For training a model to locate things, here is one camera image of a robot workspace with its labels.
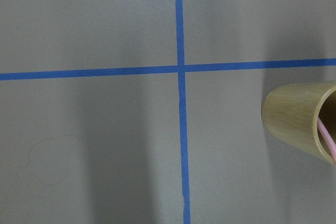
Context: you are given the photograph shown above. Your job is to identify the brown paper table mat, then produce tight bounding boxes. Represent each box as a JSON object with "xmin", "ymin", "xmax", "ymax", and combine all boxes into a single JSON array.
[{"xmin": 1, "ymin": 0, "xmax": 335, "ymax": 223}]

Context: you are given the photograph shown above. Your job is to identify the pink chopstick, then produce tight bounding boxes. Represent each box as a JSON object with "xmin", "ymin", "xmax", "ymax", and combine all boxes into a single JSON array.
[{"xmin": 317, "ymin": 118, "xmax": 335, "ymax": 161}]

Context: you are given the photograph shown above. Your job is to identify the tan wooden cup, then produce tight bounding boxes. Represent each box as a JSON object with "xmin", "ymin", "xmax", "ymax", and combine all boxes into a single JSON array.
[{"xmin": 261, "ymin": 81, "xmax": 335, "ymax": 164}]

